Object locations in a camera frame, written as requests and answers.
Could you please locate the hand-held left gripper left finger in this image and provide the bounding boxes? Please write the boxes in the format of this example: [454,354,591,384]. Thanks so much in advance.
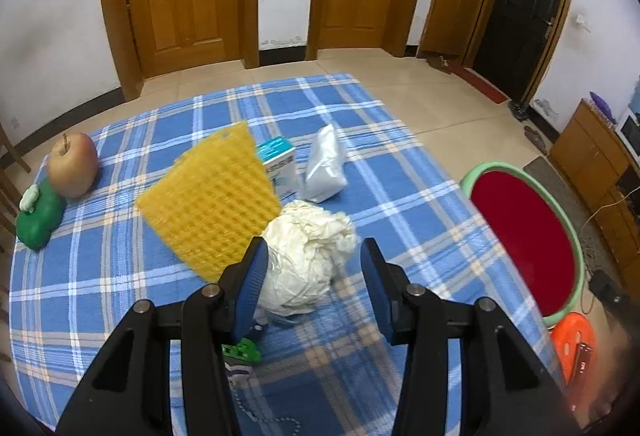
[55,236,271,436]

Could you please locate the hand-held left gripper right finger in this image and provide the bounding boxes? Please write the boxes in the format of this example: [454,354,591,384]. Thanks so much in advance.
[360,237,583,436]

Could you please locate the round white paper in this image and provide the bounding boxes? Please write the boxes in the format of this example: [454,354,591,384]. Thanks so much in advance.
[257,200,360,317]

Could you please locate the yellow foam mesh sheet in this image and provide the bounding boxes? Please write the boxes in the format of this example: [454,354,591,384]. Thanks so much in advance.
[136,121,283,283]

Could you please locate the white plastic packet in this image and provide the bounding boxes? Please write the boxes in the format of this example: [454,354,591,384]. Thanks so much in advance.
[305,123,348,204]

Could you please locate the white bead chain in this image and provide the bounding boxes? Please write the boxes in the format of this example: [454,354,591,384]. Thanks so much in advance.
[232,378,302,434]

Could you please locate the teal and white box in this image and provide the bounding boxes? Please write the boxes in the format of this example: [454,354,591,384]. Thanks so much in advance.
[256,136,301,199]

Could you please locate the red basin with green rim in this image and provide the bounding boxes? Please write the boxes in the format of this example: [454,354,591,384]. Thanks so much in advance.
[460,161,586,327]

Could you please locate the small green plastic piece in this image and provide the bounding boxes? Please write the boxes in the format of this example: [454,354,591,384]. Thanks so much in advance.
[222,336,262,364]

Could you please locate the blue plaid tablecloth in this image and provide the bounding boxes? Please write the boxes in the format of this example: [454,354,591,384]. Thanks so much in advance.
[7,73,568,436]

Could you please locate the orange plastic stool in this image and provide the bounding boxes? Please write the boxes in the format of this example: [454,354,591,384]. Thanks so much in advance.
[550,312,598,384]

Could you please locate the grey floor mat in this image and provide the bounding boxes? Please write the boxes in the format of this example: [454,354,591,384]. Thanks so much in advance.
[522,156,618,277]

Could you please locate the grey slippers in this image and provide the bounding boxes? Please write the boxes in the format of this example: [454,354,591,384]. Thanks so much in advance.
[523,125,551,155]

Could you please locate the brown apple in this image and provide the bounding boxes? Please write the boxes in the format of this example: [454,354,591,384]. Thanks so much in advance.
[48,132,99,199]

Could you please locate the green pumpkin-shaped container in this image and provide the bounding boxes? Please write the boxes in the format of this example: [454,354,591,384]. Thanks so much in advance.
[16,178,67,251]

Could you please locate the black power adapter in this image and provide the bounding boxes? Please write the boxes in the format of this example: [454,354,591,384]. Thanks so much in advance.
[589,271,618,301]

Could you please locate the red doormat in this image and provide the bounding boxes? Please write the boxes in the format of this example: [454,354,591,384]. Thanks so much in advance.
[450,63,508,105]

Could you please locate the wooden sideboard cabinet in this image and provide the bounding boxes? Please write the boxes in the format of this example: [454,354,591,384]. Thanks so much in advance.
[547,98,640,281]

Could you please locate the wooden shoe cabinet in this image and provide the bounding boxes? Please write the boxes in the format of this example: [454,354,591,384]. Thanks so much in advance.
[417,0,482,59]

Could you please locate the wooden chair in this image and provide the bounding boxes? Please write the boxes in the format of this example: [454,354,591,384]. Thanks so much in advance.
[0,123,31,237]

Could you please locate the purple bag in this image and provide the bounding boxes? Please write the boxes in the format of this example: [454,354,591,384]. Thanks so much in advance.
[590,90,615,119]

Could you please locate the white appliance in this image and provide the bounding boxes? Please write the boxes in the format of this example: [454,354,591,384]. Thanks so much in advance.
[615,111,640,161]

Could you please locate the black entrance door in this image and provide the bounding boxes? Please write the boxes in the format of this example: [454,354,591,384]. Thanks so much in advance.
[462,0,581,104]

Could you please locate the grey cable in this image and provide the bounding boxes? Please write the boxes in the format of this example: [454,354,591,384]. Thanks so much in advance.
[582,188,640,271]

